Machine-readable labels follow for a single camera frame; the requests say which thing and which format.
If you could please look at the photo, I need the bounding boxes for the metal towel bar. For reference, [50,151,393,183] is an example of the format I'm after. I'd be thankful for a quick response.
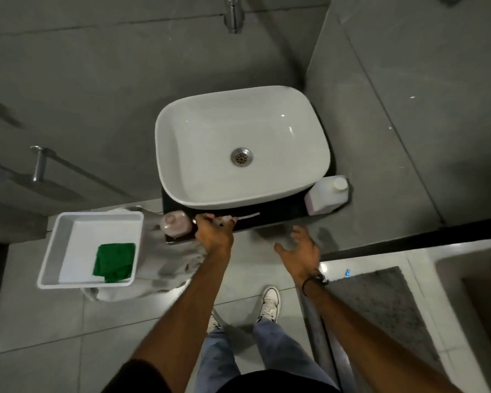
[0,145,132,201]

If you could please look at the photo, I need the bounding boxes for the blue jeans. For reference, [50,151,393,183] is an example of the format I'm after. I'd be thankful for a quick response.
[193,318,339,393]

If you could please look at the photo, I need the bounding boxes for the person's left forearm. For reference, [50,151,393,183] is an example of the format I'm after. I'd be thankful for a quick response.
[129,247,234,393]

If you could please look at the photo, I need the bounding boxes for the white left sneaker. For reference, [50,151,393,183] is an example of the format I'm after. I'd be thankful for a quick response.
[206,310,224,335]

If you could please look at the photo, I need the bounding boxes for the grey floor mat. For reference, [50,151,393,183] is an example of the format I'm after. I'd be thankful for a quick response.
[322,266,444,393]

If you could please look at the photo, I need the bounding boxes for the black wristband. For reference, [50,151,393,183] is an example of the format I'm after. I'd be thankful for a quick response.
[301,270,330,298]

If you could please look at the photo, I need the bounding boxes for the white plastic bottle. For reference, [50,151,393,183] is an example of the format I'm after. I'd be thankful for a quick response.
[304,175,350,217]

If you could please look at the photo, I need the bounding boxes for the metal sink drain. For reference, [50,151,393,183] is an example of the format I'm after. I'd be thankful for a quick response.
[231,147,254,168]

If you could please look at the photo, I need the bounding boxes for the white right sneaker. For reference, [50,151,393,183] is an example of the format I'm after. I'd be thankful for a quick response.
[256,286,282,324]

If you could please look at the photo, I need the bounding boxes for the white cloth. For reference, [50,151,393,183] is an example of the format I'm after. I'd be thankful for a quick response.
[81,206,208,302]

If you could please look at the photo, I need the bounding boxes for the chrome wall faucet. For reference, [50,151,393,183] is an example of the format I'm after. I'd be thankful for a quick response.
[224,0,244,35]

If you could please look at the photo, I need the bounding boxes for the person's right hand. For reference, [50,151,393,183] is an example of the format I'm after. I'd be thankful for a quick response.
[274,225,321,284]

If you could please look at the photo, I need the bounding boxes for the white pump dispenser head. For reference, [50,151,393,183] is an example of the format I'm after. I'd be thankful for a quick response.
[213,213,261,228]

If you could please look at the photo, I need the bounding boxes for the black shirt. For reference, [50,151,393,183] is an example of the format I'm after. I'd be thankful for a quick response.
[101,358,354,393]

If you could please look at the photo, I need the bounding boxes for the pink soap bottle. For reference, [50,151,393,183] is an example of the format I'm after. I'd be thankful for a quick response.
[160,210,195,238]

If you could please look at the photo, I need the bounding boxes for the person's right forearm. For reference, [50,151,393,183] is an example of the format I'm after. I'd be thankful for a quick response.
[300,274,464,393]

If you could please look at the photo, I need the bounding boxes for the white ceramic sink basin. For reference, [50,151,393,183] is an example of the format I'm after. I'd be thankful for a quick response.
[155,86,331,209]

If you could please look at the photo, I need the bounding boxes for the white sneaker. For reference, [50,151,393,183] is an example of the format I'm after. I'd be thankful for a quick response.
[206,310,224,335]
[256,286,282,324]

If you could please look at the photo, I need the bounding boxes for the white plastic tray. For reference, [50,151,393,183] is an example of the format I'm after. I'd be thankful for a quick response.
[37,211,145,290]

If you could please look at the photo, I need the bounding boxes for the green cloth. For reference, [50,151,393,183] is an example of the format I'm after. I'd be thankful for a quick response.
[93,242,136,284]

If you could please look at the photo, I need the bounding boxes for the person's left hand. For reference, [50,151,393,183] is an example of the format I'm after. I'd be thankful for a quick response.
[193,213,235,256]

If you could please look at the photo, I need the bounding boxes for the black vanity counter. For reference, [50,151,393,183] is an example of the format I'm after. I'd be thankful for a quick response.
[161,159,341,246]

